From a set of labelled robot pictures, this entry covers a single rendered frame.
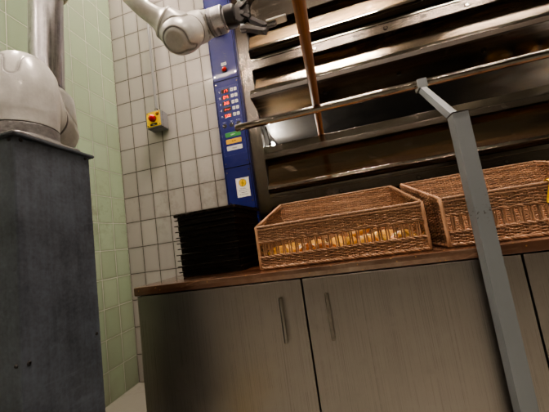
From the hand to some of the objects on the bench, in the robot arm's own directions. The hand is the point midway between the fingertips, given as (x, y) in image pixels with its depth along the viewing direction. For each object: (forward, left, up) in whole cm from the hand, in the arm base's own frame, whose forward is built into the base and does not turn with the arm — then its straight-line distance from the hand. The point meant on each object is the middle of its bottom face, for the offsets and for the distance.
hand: (280, 0), depth 97 cm
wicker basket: (+66, +27, -91) cm, 115 cm away
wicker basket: (+6, +29, -91) cm, 96 cm away
